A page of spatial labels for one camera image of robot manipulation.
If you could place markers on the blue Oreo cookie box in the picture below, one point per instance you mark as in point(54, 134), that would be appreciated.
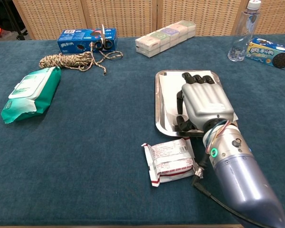
point(73, 40)

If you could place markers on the blue carpet table cover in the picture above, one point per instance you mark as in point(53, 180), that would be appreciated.
point(85, 142)

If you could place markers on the red white snack packet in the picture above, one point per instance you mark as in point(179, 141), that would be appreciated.
point(171, 161)

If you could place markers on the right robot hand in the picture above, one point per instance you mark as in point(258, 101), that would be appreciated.
point(204, 102)

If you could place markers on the black tripod stand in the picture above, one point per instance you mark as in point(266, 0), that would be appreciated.
point(14, 21)

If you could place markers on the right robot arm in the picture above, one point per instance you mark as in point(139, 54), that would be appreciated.
point(240, 171)

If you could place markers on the clear plastic water bottle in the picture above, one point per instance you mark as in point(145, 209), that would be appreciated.
point(243, 35)

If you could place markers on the silver metal tray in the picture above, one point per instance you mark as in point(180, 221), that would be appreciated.
point(161, 118)

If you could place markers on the wooden rattan folding screen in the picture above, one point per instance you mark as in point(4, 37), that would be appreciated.
point(137, 16)

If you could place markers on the green wet wipes pack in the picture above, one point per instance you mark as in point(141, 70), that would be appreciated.
point(31, 95)

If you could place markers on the pocket tissue multipack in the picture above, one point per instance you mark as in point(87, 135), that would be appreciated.
point(161, 39)

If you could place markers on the long Oreo box with face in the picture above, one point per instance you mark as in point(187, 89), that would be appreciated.
point(273, 54)

